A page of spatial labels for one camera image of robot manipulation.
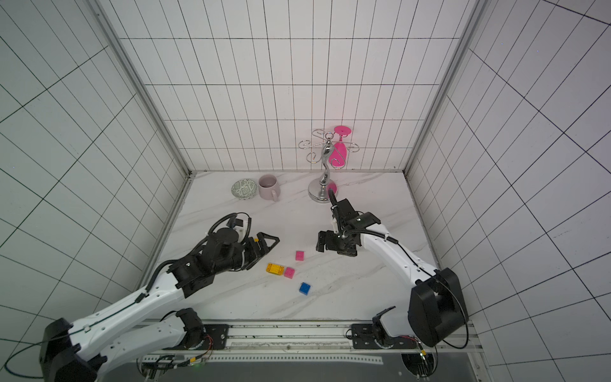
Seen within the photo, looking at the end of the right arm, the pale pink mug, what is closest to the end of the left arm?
the end of the right arm

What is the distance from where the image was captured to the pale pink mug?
1.06m

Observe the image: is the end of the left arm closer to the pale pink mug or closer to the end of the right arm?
the end of the right arm
